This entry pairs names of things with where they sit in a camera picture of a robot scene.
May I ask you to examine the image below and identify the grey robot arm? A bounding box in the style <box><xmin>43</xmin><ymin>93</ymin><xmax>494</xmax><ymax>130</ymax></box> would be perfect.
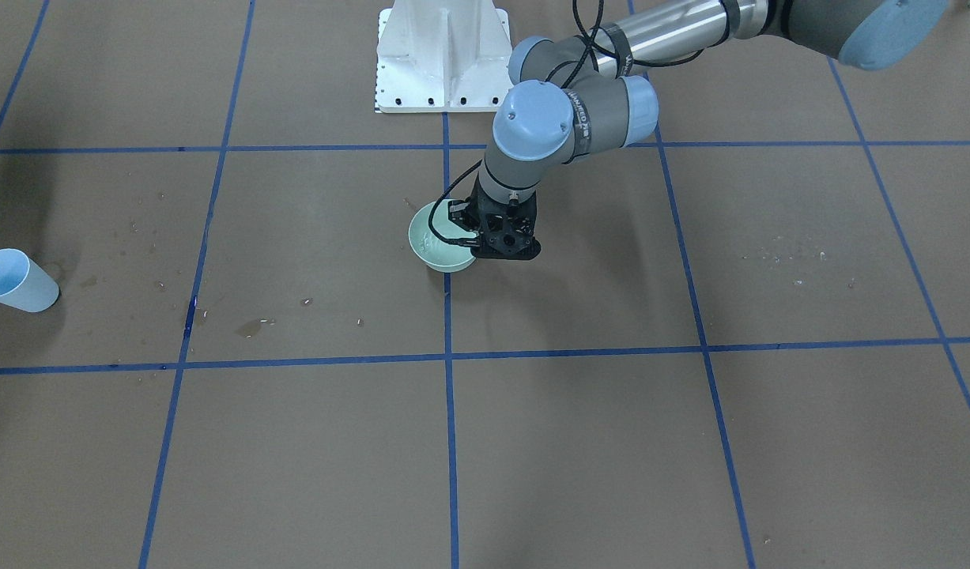
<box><xmin>426</xmin><ymin>1</ymin><xmax>948</xmax><ymax>262</ymax></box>

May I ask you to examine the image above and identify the light blue plastic cup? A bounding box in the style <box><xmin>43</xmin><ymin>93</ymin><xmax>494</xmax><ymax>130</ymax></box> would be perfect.
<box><xmin>0</xmin><ymin>248</ymin><xmax>59</xmax><ymax>313</ymax></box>

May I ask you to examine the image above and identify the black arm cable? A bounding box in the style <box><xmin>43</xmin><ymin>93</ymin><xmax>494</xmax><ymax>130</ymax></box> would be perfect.
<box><xmin>428</xmin><ymin>0</ymin><xmax>707</xmax><ymax>242</ymax></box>

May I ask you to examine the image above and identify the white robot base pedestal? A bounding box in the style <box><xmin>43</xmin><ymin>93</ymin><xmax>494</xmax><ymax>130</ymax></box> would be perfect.
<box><xmin>374</xmin><ymin>1</ymin><xmax>512</xmax><ymax>113</ymax></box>

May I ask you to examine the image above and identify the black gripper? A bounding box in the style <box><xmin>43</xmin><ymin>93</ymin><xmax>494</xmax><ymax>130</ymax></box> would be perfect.
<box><xmin>447</xmin><ymin>181</ymin><xmax>542</xmax><ymax>262</ymax></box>

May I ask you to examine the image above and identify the light green bowl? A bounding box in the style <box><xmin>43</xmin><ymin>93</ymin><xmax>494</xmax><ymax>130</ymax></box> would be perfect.
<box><xmin>408</xmin><ymin>199</ymin><xmax>475</xmax><ymax>273</ymax></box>

